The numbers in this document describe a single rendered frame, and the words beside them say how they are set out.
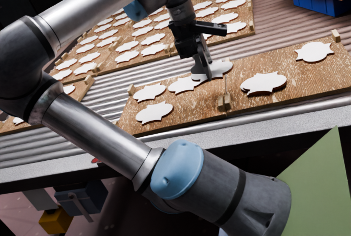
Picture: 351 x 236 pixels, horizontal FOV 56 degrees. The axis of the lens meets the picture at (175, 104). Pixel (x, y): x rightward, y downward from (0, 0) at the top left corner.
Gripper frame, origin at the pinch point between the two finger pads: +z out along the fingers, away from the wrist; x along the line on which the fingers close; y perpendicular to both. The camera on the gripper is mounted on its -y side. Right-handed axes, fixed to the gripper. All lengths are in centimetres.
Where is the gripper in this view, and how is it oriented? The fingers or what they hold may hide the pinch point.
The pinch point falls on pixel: (211, 70)
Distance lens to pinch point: 109.0
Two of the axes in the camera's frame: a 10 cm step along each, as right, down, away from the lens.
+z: 3.8, 7.9, 4.8
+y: -9.2, 2.6, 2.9
